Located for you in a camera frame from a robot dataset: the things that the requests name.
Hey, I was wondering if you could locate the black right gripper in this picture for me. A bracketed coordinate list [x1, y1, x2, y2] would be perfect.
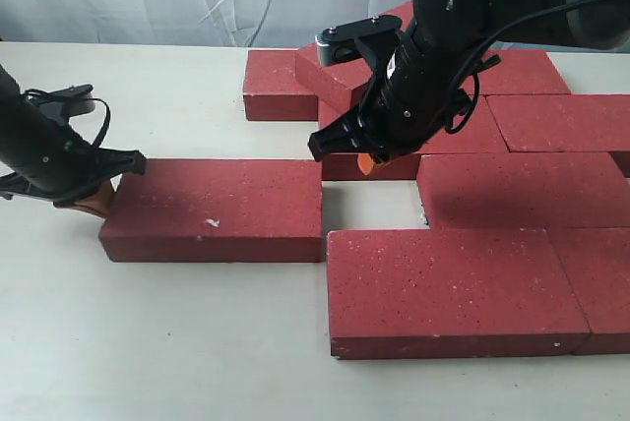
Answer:
[308, 24, 479, 176]

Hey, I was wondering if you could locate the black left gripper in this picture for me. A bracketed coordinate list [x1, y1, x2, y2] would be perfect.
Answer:
[1, 90, 146, 218]

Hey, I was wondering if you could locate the red brick with white chip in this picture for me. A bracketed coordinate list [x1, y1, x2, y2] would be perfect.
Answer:
[98, 158, 323, 263]

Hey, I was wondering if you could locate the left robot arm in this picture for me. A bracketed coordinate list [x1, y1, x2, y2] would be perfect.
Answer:
[1, 70, 147, 217]

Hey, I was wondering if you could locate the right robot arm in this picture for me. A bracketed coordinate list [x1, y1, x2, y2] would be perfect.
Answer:
[308, 0, 629, 173]

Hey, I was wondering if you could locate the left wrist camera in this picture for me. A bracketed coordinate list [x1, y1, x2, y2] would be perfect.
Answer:
[25, 84, 95, 123]

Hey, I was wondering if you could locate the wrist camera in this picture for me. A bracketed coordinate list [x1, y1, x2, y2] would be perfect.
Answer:
[315, 15, 402, 72]
[25, 84, 95, 123]

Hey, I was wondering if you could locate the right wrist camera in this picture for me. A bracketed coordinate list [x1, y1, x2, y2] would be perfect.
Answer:
[315, 15, 402, 72]

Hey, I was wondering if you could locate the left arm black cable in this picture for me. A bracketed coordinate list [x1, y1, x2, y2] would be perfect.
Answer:
[22, 89, 112, 150]

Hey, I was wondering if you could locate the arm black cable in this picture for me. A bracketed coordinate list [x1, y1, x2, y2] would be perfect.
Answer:
[442, 0, 630, 136]
[22, 89, 112, 150]

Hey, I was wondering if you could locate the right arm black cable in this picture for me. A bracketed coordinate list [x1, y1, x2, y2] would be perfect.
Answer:
[442, 0, 630, 136]

